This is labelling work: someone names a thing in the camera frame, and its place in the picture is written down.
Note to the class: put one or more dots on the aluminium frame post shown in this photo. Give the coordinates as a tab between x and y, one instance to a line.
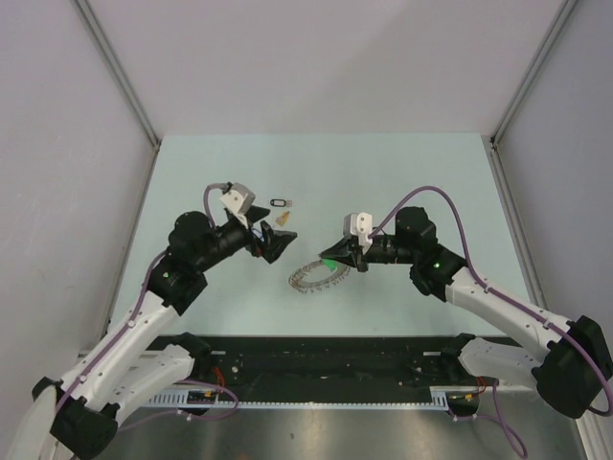
545	48
93	26

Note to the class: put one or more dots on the aluminium side rail right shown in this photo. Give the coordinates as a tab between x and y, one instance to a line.
515	224

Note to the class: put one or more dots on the brass key with tan tag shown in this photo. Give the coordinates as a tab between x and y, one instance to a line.
282	218

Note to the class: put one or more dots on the right aluminium frame post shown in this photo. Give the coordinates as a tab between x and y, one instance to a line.
545	48

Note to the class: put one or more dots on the blue key tag left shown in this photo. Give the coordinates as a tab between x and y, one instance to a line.
257	235

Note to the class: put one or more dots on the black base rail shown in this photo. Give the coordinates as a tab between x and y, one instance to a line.
417	361

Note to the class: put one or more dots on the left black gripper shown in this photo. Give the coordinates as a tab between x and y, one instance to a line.
274	241

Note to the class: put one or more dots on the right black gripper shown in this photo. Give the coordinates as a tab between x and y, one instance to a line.
343	252

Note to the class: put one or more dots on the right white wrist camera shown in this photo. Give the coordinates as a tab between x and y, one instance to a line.
359	225

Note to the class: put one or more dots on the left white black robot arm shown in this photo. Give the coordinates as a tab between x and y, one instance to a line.
102	390

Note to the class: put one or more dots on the left aluminium frame post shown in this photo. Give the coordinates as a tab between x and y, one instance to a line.
93	26

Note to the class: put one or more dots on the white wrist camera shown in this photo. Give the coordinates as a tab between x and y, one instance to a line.
359	225
237	199

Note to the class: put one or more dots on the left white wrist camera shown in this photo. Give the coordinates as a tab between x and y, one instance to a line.
237	199

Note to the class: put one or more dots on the black key tag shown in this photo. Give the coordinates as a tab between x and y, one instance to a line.
280	202

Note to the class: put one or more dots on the green key tag with key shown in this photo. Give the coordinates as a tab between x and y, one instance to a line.
329	264

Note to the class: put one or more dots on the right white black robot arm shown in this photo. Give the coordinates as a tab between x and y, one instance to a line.
567	362

